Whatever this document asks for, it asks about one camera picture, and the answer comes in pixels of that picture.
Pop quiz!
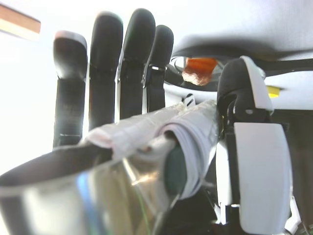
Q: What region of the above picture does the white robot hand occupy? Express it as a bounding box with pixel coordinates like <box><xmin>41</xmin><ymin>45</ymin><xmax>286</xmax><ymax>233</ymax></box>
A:
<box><xmin>52</xmin><ymin>8</ymin><xmax>298</xmax><ymax>235</ymax></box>

